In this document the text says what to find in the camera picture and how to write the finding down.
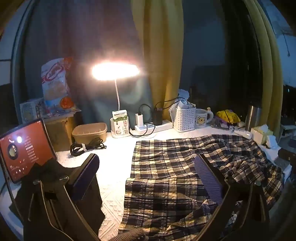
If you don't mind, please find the white mug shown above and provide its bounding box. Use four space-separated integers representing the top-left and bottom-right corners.
195 109 214 129

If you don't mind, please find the white power strip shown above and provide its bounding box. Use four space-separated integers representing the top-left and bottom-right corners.
134 119 174 135

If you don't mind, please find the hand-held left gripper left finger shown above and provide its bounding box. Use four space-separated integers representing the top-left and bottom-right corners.
28 153 100 241

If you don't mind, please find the white desk lamp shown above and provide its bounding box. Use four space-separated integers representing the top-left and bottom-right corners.
92 62 140 139

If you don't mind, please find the yellow curtain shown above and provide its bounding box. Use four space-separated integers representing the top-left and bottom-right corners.
242 0 284 138
130 0 186 121

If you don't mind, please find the black cloth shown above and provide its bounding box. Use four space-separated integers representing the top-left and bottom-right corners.
9 159 106 241

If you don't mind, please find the tablet with red screen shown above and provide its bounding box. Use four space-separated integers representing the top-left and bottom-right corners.
0 118 58 185

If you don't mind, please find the yellow bag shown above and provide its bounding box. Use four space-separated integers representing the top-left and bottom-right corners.
216 110 241 123

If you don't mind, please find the plaid flannel shirt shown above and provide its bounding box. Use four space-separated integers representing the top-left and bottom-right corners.
118 134 285 241

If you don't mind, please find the brown plastic container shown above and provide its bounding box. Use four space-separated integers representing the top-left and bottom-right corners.
72 123 108 144

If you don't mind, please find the milk carton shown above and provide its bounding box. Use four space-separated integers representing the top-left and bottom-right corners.
112 110 129 136

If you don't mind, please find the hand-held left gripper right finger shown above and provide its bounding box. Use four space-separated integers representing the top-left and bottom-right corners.
195 154 270 241

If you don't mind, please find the cardboard box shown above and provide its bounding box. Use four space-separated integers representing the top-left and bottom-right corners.
43 109 82 152

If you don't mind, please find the snack bag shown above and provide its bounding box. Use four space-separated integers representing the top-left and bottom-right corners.
41 57 76 110

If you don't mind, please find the small white device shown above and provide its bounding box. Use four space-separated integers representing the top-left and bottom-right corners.
233 129 252 139

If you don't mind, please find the small illustrated box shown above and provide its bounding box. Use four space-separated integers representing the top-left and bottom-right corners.
20 98 46 125

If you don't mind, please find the tissue pack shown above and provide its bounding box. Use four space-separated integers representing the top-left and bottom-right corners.
251 125 274 144

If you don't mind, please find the white plastic basket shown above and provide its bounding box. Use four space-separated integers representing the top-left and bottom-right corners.
173 102 197 132

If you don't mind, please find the coiled black cable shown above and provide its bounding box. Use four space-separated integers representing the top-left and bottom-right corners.
70 138 107 156

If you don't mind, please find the teal curtain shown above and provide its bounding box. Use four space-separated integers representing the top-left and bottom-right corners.
23 0 153 126

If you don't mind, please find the steel tumbler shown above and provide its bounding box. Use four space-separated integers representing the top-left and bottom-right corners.
245 104 262 131

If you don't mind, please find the white plastic bag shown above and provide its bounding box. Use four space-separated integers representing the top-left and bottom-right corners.
169 89 196 121

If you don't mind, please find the dark knit cloth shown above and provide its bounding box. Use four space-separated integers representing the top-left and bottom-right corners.
110 228 147 241

